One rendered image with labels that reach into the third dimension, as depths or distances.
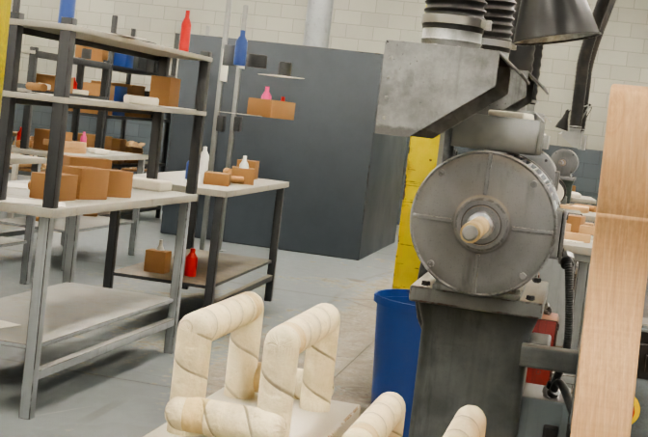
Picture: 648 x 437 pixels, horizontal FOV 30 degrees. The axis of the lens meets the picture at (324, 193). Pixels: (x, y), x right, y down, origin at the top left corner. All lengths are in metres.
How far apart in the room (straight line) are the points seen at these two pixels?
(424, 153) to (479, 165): 7.23
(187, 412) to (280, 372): 0.09
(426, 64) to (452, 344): 0.66
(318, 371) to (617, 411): 0.38
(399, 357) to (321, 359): 3.57
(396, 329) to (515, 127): 2.73
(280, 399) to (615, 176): 0.35
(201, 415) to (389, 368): 3.77
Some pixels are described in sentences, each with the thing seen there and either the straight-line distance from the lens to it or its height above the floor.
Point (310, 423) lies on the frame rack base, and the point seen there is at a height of 1.10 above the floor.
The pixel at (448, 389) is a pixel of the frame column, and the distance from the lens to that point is 2.30.
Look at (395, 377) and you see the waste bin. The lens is 4.83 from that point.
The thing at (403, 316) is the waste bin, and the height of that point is 0.67.
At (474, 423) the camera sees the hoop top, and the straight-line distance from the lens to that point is 1.18.
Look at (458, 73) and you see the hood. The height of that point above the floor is 1.49.
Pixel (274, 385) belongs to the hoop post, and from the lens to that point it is 1.08.
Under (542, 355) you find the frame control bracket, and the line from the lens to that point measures 2.20.
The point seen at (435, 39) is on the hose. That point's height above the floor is 1.55.
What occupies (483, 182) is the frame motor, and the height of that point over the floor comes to 1.32.
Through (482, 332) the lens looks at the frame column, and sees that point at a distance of 2.27.
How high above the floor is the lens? 1.40
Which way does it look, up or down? 4 degrees down
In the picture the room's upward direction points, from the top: 7 degrees clockwise
